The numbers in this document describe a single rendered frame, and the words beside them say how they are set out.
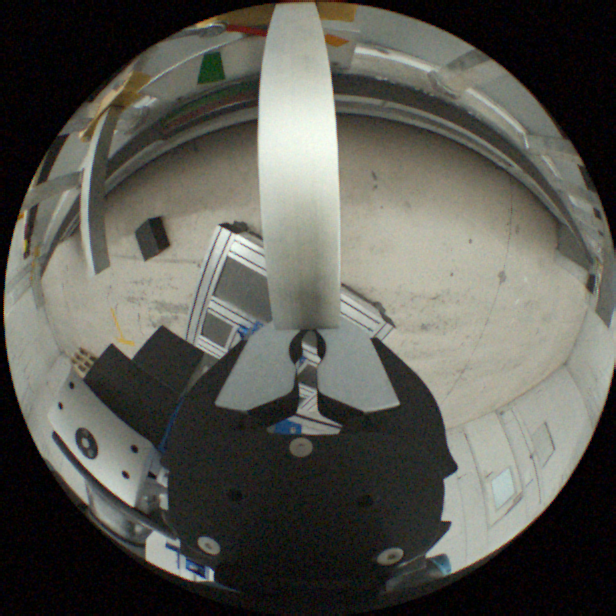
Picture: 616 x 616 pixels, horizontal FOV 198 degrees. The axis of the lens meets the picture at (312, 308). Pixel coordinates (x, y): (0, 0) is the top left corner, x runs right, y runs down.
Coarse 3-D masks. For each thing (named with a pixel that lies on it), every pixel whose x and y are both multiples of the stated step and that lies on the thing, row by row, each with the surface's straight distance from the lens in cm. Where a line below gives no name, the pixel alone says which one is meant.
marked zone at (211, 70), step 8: (208, 56) 29; (216, 56) 29; (208, 64) 31; (216, 64) 31; (200, 72) 32; (208, 72) 32; (216, 72) 32; (200, 80) 34; (208, 80) 34; (216, 80) 34
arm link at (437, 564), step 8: (432, 560) 55; (440, 560) 55; (448, 560) 55; (424, 568) 55; (432, 568) 54; (440, 568) 54; (448, 568) 55; (400, 576) 55; (408, 576) 54; (416, 576) 54; (424, 576) 54; (432, 576) 54; (440, 576) 55; (392, 584) 55; (400, 584) 55; (408, 584) 54; (416, 584) 53
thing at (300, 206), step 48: (288, 48) 12; (288, 96) 9; (288, 144) 8; (336, 144) 8; (288, 192) 8; (336, 192) 8; (288, 240) 8; (336, 240) 8; (288, 288) 8; (336, 288) 8
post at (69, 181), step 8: (64, 176) 62; (72, 176) 62; (80, 176) 63; (40, 184) 60; (48, 184) 60; (56, 184) 61; (64, 184) 61; (72, 184) 62; (80, 184) 63; (32, 192) 60; (40, 192) 60; (48, 192) 60; (56, 192) 62; (24, 200) 59; (32, 200) 59; (40, 200) 61; (24, 208) 60
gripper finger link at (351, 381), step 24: (336, 336) 9; (360, 336) 10; (336, 360) 8; (360, 360) 8; (336, 384) 7; (360, 384) 7; (384, 384) 8; (336, 408) 7; (360, 408) 7; (384, 408) 7
